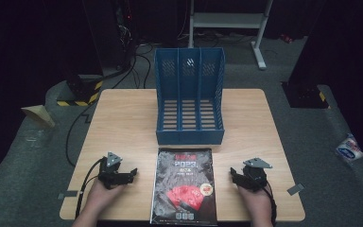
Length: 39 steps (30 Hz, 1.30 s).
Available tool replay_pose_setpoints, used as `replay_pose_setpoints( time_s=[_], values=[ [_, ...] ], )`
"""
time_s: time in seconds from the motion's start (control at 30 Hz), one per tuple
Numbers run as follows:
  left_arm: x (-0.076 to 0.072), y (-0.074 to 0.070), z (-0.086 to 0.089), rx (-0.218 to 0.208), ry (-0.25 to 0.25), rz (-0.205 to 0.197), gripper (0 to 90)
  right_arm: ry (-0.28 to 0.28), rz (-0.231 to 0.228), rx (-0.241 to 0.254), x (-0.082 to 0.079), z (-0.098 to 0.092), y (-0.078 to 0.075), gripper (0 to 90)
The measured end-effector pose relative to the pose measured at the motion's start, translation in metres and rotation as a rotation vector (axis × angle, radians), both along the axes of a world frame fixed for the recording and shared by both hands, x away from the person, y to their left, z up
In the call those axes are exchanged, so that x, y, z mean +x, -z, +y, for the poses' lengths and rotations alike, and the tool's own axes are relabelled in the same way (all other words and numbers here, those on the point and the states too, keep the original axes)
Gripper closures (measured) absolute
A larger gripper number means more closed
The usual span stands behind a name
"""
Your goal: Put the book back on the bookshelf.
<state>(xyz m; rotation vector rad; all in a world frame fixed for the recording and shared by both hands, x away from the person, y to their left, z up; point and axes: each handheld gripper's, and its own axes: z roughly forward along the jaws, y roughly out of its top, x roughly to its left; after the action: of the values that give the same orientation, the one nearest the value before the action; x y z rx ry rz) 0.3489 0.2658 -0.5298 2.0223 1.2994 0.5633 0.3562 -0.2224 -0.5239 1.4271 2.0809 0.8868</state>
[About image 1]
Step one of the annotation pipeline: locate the black cable bundle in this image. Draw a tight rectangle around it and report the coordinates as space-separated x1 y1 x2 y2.
103 41 154 90

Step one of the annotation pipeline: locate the black floor cable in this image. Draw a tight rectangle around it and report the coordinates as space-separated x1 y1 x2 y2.
65 100 98 168

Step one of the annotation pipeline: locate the small red object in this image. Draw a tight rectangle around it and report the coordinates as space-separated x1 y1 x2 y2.
280 33 295 44

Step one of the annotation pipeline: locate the blue plastic file rack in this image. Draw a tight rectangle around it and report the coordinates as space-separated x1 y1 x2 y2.
153 46 226 146

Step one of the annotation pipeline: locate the hand-held gripper cable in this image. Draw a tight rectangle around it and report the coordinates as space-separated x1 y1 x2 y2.
75 157 105 220
264 183 278 226

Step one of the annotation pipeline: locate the person's right hand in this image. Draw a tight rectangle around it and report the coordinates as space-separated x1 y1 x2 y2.
237 185 273 220

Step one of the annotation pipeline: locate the dark equipment rack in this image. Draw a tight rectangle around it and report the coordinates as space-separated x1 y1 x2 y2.
112 0 137 71

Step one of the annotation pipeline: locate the left hand-held gripper cable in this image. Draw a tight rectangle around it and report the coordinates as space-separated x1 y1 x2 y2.
75 157 105 220

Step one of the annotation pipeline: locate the person's left hand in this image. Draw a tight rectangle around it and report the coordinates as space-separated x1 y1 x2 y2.
86 179 126 216

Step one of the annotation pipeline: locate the tan cardboard piece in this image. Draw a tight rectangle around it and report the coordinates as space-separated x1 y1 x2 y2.
21 104 56 129

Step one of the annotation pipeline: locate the black and red magazine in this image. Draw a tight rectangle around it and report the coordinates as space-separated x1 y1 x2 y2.
149 147 218 227

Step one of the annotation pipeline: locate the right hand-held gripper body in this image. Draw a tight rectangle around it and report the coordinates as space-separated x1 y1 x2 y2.
240 157 273 193

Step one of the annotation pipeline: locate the grey tape strip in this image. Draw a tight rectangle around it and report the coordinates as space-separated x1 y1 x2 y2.
286 183 305 196
57 190 78 201

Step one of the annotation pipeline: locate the black yellow-striped stand base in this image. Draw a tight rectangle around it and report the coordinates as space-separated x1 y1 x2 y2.
56 74 104 107

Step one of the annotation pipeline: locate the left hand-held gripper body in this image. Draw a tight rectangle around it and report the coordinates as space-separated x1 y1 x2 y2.
97 151 130 190

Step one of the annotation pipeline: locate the white and blue packet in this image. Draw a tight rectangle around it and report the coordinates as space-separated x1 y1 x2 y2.
334 132 363 163

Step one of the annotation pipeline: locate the right hand-held gripper cable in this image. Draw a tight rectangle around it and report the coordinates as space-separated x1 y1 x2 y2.
264 183 278 226

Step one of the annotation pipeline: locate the white metal stand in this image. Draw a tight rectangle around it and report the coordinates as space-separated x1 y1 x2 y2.
187 0 275 71

